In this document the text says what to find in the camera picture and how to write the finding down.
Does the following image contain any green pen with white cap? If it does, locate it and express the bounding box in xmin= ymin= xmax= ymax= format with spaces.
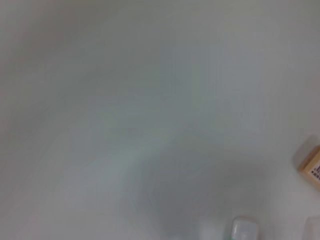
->
xmin=230 ymin=216 xmax=259 ymax=240

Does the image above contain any beige eraser with barcode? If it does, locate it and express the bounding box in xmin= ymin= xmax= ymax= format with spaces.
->
xmin=296 ymin=143 xmax=320 ymax=193

